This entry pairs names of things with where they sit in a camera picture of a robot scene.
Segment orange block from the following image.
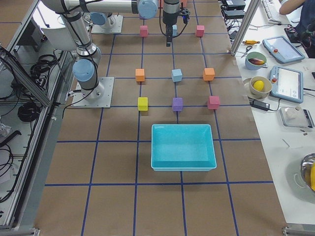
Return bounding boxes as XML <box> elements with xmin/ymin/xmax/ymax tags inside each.
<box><xmin>203</xmin><ymin>68</ymin><xmax>215</xmax><ymax>81</ymax></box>
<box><xmin>135</xmin><ymin>68</ymin><xmax>145</xmax><ymax>82</ymax></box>

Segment seated person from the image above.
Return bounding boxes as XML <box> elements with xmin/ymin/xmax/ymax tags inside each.
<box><xmin>279</xmin><ymin>0</ymin><xmax>315</xmax><ymax>58</ymax></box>

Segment scissors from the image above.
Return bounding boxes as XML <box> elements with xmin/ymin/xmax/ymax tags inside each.
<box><xmin>241</xmin><ymin>45</ymin><xmax>252</xmax><ymax>58</ymax></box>

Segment pink block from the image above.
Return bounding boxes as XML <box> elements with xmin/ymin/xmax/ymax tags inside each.
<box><xmin>207</xmin><ymin>96</ymin><xmax>221</xmax><ymax>110</ymax></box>
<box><xmin>140</xmin><ymin>25</ymin><xmax>149</xmax><ymax>37</ymax></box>
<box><xmin>195</xmin><ymin>25</ymin><xmax>205</xmax><ymax>37</ymax></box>

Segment aluminium frame post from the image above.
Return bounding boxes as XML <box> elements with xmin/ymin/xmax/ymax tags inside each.
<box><xmin>230</xmin><ymin>0</ymin><xmax>260</xmax><ymax>56</ymax></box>

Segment light blue foam block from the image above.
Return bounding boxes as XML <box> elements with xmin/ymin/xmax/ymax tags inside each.
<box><xmin>171</xmin><ymin>69</ymin><xmax>183</xmax><ymax>83</ymax></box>
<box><xmin>172</xmin><ymin>25</ymin><xmax>178</xmax><ymax>37</ymax></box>

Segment blue teach pendant upper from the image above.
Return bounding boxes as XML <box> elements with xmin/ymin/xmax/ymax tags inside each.
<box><xmin>262</xmin><ymin>36</ymin><xmax>305</xmax><ymax>63</ymax></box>

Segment black power adapter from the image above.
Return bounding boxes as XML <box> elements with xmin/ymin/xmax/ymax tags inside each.
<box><xmin>250</xmin><ymin>99</ymin><xmax>270</xmax><ymax>111</ymax></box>

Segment yellow foam block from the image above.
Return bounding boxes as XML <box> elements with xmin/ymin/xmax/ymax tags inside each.
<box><xmin>137</xmin><ymin>97</ymin><xmax>148</xmax><ymax>111</ymax></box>

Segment pink block near right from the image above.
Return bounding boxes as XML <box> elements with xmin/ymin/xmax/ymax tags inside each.
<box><xmin>207</xmin><ymin>96</ymin><xmax>221</xmax><ymax>110</ymax></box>

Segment beige bowl with lemon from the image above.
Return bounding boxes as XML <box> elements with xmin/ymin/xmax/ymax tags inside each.
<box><xmin>249</xmin><ymin>76</ymin><xmax>272</xmax><ymax>98</ymax></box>

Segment white keyboard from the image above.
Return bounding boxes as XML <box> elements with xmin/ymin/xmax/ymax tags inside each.
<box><xmin>260</xmin><ymin>0</ymin><xmax>282</xmax><ymax>24</ymax></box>

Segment turquoise plastic tray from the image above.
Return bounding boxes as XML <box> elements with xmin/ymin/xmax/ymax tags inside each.
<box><xmin>151</xmin><ymin>124</ymin><xmax>217</xmax><ymax>172</ymax></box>

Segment orange block left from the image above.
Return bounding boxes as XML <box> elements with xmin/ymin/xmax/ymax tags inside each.
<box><xmin>135</xmin><ymin>68</ymin><xmax>145</xmax><ymax>82</ymax></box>

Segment orange block right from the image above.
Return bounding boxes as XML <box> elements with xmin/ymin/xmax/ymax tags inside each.
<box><xmin>203</xmin><ymin>68</ymin><xmax>215</xmax><ymax>81</ymax></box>

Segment steel bowl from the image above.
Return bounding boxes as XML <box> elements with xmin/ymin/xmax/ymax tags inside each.
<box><xmin>293</xmin><ymin>153</ymin><xmax>315</xmax><ymax>193</ymax></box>

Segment yellow lemon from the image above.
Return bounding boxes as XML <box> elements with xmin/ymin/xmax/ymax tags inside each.
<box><xmin>253</xmin><ymin>80</ymin><xmax>264</xmax><ymax>91</ymax></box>

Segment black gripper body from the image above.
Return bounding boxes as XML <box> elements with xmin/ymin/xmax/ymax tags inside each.
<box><xmin>162</xmin><ymin>0</ymin><xmax>190</xmax><ymax>25</ymax></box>

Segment blue teach pendant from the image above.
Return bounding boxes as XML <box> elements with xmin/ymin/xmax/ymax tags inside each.
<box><xmin>262</xmin><ymin>36</ymin><xmax>305</xmax><ymax>63</ymax></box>
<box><xmin>269</xmin><ymin>66</ymin><xmax>304</xmax><ymax>104</ymax></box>

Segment blue teach pendant lower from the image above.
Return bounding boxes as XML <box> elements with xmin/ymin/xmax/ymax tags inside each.
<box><xmin>269</xmin><ymin>66</ymin><xmax>304</xmax><ymax>104</ymax></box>

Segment purple foam block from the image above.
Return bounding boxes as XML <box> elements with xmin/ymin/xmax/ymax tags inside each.
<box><xmin>172</xmin><ymin>97</ymin><xmax>183</xmax><ymax>112</ymax></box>

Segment pink block far right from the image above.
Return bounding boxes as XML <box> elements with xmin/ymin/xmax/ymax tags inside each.
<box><xmin>195</xmin><ymin>25</ymin><xmax>205</xmax><ymax>37</ymax></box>

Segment pink block far left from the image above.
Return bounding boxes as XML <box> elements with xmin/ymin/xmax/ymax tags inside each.
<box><xmin>140</xmin><ymin>25</ymin><xmax>149</xmax><ymax>37</ymax></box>

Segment green bowl with fruit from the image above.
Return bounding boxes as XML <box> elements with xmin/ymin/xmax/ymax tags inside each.
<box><xmin>245</xmin><ymin>52</ymin><xmax>267</xmax><ymax>70</ymax></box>

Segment silver kitchen scale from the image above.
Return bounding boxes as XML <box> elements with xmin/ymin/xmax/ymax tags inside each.
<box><xmin>279</xmin><ymin>106</ymin><xmax>315</xmax><ymax>128</ymax></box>

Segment yellow handled tool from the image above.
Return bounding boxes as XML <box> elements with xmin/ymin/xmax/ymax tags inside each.
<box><xmin>242</xmin><ymin>40</ymin><xmax>260</xmax><ymax>45</ymax></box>

